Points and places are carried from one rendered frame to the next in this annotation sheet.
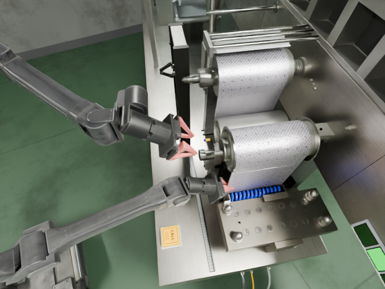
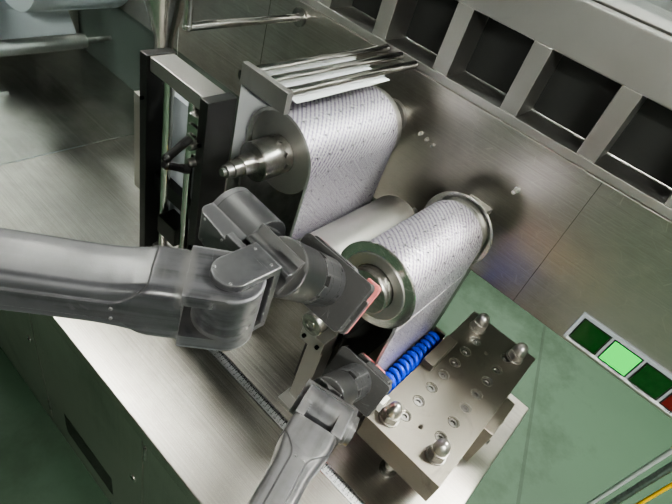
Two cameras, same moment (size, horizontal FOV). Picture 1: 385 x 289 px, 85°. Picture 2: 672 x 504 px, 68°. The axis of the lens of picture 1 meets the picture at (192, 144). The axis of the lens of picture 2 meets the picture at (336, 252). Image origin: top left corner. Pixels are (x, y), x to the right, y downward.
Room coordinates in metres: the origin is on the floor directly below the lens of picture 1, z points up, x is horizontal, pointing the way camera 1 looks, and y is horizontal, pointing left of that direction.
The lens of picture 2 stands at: (0.06, 0.38, 1.78)
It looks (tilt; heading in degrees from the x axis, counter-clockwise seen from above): 41 degrees down; 308
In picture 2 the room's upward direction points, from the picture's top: 20 degrees clockwise
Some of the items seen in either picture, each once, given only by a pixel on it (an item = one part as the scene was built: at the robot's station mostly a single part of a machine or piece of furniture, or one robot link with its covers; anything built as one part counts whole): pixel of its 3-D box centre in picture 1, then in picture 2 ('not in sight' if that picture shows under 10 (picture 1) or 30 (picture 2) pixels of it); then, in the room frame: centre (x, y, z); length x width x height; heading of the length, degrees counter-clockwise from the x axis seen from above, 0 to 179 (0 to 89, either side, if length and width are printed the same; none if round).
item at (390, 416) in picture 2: (228, 209); (393, 411); (0.23, -0.13, 1.05); 0.04 x 0.04 x 0.04
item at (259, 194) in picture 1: (256, 193); (408, 361); (0.30, -0.25, 1.03); 0.21 x 0.04 x 0.03; 99
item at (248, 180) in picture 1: (258, 180); (413, 331); (0.32, -0.24, 1.11); 0.23 x 0.01 x 0.18; 99
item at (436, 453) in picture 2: (238, 235); (440, 449); (0.14, -0.16, 1.05); 0.04 x 0.04 x 0.04
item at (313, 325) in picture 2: (201, 155); (315, 322); (0.38, -0.03, 1.18); 0.04 x 0.02 x 0.04; 9
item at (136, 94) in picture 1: (122, 113); (237, 257); (0.34, 0.17, 1.44); 0.12 x 0.12 x 0.09; 7
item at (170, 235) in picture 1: (170, 235); not in sight; (0.16, 0.09, 0.91); 0.07 x 0.07 x 0.02; 9
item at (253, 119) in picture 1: (249, 129); (355, 245); (0.50, -0.22, 1.17); 0.26 x 0.12 x 0.12; 99
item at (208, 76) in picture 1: (207, 77); (266, 157); (0.60, -0.05, 1.33); 0.06 x 0.06 x 0.06; 9
